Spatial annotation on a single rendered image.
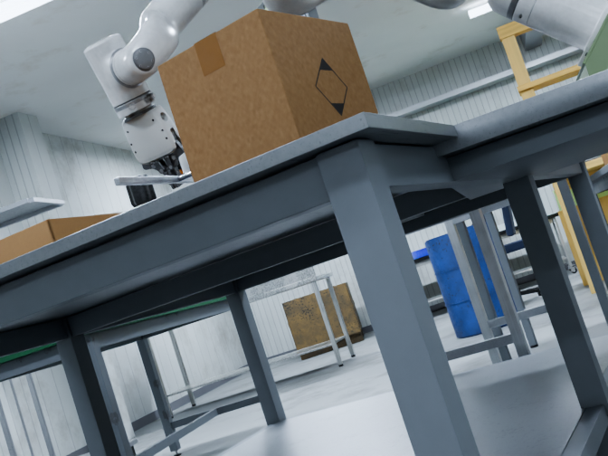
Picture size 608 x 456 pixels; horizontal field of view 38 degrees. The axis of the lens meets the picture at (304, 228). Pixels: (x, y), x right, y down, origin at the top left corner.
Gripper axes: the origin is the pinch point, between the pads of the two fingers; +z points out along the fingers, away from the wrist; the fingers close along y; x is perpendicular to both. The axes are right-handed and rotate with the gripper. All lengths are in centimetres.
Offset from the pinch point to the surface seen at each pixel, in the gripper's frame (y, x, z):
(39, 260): -12, 62, -6
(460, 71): 123, -886, 148
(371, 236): -60, 63, 7
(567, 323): -60, -20, 67
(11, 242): -5, 58, -9
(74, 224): -13, 53, -7
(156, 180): -4.4, 13.5, -2.9
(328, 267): 347, -782, 293
